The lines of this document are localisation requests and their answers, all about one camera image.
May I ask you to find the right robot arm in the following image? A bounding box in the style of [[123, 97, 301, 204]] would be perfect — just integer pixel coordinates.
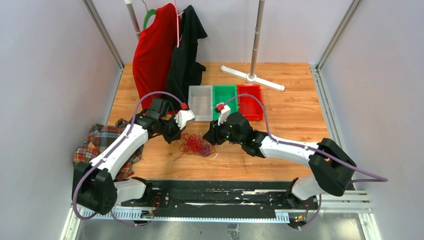
[[203, 112, 356, 209]]

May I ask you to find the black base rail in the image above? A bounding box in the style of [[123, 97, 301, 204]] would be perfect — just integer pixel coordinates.
[[121, 179, 318, 220]]

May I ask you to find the green hanger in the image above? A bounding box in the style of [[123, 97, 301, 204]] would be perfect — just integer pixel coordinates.
[[142, 9, 157, 30]]

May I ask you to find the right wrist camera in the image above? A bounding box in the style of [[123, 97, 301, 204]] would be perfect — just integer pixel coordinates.
[[216, 104, 231, 126]]

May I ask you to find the red plastic bin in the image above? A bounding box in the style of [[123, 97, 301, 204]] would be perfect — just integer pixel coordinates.
[[236, 85, 264, 121]]

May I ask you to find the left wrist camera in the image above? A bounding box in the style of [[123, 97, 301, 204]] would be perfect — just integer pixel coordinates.
[[174, 110, 196, 130]]

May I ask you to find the green plastic bin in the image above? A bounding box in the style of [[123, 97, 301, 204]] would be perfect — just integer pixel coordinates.
[[212, 85, 237, 120]]

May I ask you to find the black shirt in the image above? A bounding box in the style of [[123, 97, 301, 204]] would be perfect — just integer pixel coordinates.
[[166, 5, 208, 104]]

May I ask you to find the pink hanger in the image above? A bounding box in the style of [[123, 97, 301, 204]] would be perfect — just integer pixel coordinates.
[[173, 0, 184, 48]]

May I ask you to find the red shirt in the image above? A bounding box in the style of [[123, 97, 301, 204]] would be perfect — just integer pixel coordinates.
[[132, 3, 177, 98]]

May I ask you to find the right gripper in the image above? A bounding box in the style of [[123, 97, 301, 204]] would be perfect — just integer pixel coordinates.
[[203, 116, 244, 146]]

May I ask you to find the white plastic bin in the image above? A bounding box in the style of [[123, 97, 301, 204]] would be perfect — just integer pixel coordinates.
[[188, 85, 213, 122]]

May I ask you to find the plaid shirt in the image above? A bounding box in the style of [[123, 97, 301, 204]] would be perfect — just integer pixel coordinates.
[[72, 118, 144, 181]]

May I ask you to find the tangled wire bundle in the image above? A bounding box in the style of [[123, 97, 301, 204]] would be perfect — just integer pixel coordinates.
[[173, 132, 217, 162]]

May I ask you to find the white clothes rack stand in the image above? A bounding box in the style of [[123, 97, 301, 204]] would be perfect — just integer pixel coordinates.
[[220, 0, 285, 92]]

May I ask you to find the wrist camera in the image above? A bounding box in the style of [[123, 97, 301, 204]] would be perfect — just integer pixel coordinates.
[[174, 110, 196, 130], [216, 104, 231, 126]]

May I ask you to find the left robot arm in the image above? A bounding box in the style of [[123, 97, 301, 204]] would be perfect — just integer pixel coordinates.
[[72, 98, 195, 215]]

